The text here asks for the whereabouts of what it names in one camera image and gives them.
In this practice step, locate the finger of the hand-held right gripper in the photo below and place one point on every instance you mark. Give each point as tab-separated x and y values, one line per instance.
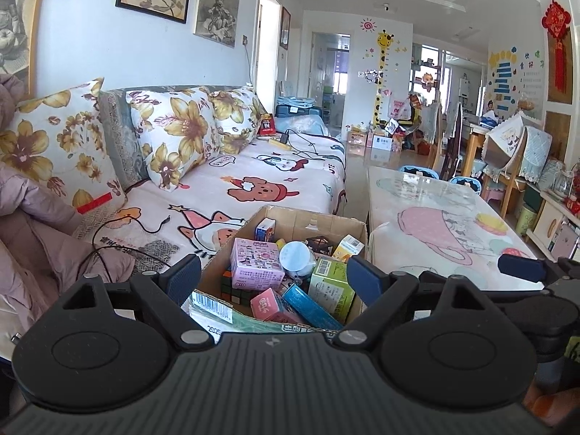
521	268

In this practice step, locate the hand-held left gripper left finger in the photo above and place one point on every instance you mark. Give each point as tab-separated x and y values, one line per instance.
183	276

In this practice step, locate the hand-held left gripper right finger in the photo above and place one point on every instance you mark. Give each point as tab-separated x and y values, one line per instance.
367	278

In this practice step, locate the white and yellow box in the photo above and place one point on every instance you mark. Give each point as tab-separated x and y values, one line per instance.
349	247

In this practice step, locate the green medicine box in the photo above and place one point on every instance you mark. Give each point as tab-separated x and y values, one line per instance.
330	290

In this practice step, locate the colourful puzzle cube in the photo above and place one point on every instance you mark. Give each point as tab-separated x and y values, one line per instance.
235	292

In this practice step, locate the dark space-print cube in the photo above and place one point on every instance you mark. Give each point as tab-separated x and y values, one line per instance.
319	244

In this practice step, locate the blue long box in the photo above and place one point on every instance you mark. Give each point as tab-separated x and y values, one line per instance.
308	306

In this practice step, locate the pink printed box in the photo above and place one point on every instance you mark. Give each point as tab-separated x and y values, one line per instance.
256	263

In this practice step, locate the white suction-cup toy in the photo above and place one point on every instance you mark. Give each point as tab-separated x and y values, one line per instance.
294	256

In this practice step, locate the cardboard box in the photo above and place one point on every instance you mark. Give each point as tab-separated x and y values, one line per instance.
294	222

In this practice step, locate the small pink box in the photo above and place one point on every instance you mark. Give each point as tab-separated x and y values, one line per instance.
272	306

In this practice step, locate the small blue and white box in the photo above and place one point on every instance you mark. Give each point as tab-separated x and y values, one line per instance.
265	230

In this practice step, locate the cream cabinet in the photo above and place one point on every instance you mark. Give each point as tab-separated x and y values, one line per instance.
543	226

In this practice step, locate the pink metal case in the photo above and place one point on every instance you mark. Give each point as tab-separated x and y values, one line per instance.
562	242

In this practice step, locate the green waste bin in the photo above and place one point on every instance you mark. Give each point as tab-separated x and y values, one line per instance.
526	220

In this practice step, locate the pink plastic stool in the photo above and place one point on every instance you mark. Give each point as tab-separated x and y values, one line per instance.
495	195

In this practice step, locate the wooden chair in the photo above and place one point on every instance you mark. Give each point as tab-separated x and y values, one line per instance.
512	190

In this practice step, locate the red box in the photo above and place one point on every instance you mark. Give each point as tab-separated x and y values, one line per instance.
573	204

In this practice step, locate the glass kettle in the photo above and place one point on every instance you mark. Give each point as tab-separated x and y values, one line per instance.
564	183

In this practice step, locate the white woven bag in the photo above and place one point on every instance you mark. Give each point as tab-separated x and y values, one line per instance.
547	174

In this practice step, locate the blue child chair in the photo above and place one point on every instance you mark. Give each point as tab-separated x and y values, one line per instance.
419	172
464	183

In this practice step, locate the light blue quilted cover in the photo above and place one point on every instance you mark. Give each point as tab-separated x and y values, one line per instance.
537	152

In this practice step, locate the cartoon printed blanket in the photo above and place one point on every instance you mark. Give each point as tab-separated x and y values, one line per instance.
253	167

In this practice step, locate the white lace cloth cover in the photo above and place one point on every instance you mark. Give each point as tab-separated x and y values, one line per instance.
503	138

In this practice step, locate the wooden dining table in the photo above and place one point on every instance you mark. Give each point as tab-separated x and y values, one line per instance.
473	145

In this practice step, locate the pile of printed cartons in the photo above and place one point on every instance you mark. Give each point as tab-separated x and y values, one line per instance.
371	138

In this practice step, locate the floral cushion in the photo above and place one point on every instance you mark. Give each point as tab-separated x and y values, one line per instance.
235	118
176	131
59	145

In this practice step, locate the chair draped with clothes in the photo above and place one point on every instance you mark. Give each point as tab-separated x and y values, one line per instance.
446	140

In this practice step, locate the grey sofa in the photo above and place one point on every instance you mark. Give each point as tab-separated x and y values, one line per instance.
120	140

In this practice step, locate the pink padded jacket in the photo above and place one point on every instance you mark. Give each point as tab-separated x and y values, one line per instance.
36	244

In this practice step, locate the yellow power strip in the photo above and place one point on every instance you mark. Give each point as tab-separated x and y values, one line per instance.
281	144

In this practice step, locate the plastic-wrapped blue bedding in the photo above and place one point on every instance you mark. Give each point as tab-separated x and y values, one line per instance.
301	124

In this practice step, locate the red snack packet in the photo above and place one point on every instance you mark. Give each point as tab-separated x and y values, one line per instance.
267	126

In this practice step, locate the white printed plastic bag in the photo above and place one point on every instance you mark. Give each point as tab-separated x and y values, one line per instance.
399	108

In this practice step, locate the dark blue suitcase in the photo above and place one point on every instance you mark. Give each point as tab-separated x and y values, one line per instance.
299	111

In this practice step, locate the giraffe height chart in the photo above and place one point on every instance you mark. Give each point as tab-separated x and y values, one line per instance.
383	72

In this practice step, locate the framed portrait picture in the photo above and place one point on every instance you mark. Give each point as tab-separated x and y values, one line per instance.
284	27

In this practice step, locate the child sketch picture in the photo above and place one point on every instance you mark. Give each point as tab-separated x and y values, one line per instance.
217	9

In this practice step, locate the large framed sketch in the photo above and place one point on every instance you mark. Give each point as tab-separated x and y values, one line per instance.
18	18

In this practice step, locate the blue paper wall display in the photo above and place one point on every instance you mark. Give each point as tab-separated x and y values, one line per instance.
512	77

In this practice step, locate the red knot wall ornament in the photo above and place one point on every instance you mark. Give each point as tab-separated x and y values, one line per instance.
557	27

